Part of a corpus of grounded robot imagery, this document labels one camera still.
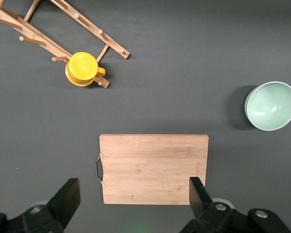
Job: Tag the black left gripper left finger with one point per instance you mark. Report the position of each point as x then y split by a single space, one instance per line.
65 196

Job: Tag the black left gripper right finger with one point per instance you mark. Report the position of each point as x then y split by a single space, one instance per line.
200 196

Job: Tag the wooden cutting board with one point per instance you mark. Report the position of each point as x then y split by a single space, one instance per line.
155 170

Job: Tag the pale green bowl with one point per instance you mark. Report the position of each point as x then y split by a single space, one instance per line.
271 106

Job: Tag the yellow small dish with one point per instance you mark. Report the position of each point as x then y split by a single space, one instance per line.
83 68

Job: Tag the wooden peg drying rack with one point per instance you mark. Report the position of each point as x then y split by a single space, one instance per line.
29 31

